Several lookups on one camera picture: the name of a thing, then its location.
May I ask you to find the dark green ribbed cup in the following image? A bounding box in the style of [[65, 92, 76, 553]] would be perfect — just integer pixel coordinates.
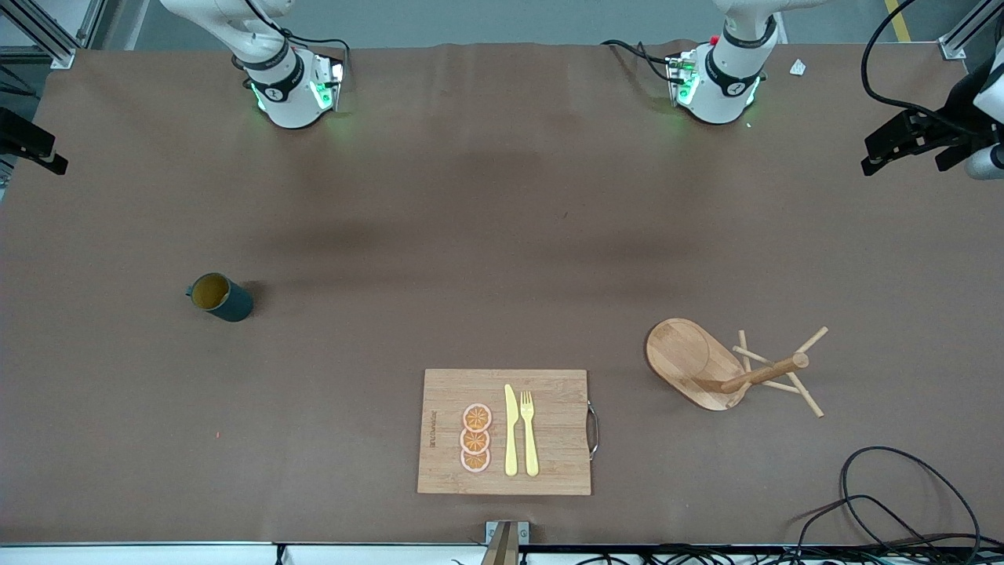
[[186, 272, 255, 323]]

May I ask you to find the wooden mug rack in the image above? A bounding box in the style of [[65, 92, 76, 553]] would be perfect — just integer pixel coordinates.
[[645, 317, 830, 419]]

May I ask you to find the brown table cover sheet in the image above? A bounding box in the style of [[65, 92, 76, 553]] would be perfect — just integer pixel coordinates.
[[0, 39, 1004, 546]]

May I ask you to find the wooden cutting board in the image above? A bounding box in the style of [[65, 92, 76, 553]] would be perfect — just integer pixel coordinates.
[[417, 368, 602, 497]]

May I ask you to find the yellow plastic fork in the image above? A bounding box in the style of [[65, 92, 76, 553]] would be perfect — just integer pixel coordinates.
[[520, 390, 540, 478]]

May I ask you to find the yellow plastic knife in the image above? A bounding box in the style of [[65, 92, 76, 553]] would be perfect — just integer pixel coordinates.
[[504, 384, 519, 477]]

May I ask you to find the aluminium frame profile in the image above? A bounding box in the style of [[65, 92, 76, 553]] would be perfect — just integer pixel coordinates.
[[939, 0, 1004, 60], [0, 0, 108, 70]]

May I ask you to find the black left arm base cable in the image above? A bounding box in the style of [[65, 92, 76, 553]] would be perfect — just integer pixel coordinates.
[[601, 39, 683, 83]]

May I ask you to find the black arm base cable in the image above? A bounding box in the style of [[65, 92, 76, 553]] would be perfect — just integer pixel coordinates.
[[601, 39, 683, 83], [243, 0, 351, 75]]

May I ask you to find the black right arm base cable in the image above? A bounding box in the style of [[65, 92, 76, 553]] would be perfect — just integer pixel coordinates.
[[243, 0, 351, 75]]

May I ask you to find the black cable large loop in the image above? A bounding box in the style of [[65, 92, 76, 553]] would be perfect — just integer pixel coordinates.
[[839, 446, 983, 550]]

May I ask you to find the black cable small loop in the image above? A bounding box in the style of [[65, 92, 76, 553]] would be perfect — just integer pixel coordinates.
[[796, 494, 942, 565]]

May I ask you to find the black cable along table edge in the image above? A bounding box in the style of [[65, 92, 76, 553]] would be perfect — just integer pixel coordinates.
[[518, 544, 1004, 565]]

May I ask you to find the metal mounting bracket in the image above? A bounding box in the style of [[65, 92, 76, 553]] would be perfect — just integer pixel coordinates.
[[485, 520, 531, 547]]

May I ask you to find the metal camera stand post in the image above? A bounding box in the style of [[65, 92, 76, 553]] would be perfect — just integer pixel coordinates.
[[478, 522, 520, 565]]

